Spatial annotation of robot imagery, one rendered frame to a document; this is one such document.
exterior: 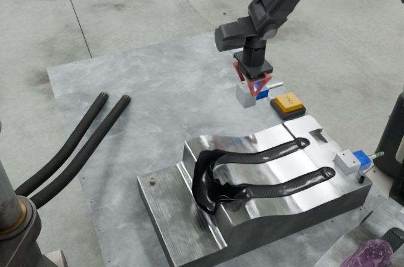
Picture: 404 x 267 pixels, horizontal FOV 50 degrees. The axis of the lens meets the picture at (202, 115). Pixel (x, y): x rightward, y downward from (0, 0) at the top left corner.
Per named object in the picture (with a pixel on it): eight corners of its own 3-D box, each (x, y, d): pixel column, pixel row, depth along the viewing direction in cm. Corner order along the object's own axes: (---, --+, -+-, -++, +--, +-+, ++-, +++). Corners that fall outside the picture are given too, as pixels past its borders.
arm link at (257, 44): (273, 25, 102) (263, 13, 106) (246, 30, 101) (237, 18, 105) (269, 49, 107) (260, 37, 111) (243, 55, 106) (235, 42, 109)
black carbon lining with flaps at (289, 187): (302, 139, 115) (309, 113, 109) (339, 184, 104) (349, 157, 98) (180, 180, 104) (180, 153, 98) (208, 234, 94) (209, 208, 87)
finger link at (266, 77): (247, 104, 114) (250, 76, 108) (235, 88, 119) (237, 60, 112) (270, 97, 116) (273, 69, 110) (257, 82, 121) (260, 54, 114)
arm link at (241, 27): (280, 27, 97) (267, -4, 99) (232, 36, 94) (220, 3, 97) (265, 54, 108) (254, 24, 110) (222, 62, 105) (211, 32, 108)
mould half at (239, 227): (304, 137, 126) (313, 101, 117) (363, 205, 108) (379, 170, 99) (138, 191, 110) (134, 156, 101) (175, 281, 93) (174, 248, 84)
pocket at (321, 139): (319, 136, 118) (322, 127, 116) (331, 150, 115) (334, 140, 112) (305, 141, 117) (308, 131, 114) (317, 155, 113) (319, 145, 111)
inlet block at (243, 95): (276, 86, 125) (278, 71, 122) (285, 96, 122) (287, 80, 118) (235, 98, 122) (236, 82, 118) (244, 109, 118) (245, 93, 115)
